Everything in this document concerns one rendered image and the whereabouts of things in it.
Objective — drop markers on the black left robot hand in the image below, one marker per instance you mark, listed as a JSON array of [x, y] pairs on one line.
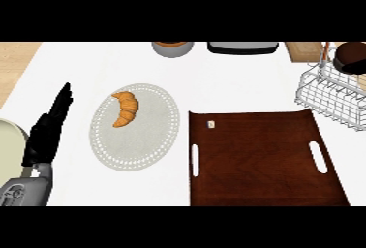
[[44, 129]]

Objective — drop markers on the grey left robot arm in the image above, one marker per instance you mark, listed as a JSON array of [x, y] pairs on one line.
[[26, 190]]

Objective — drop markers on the dark brown wooden tray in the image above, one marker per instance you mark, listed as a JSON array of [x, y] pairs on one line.
[[259, 160]]

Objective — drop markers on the chocolate cupcake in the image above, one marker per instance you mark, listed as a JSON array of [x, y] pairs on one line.
[[350, 58]]

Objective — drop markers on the cream rounded object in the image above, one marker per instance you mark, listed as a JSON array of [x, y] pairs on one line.
[[10, 151]]

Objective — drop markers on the golden croissant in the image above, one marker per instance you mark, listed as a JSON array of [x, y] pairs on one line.
[[125, 108]]

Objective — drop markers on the grey oval placemat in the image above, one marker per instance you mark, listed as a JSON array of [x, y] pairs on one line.
[[134, 126]]

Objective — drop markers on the grey round pot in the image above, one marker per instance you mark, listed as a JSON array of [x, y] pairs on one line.
[[172, 49]]

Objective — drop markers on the grey and black appliance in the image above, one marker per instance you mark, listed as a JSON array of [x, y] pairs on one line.
[[242, 47]]

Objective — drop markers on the pale wooden cutting board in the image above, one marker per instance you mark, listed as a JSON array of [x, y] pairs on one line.
[[304, 51]]

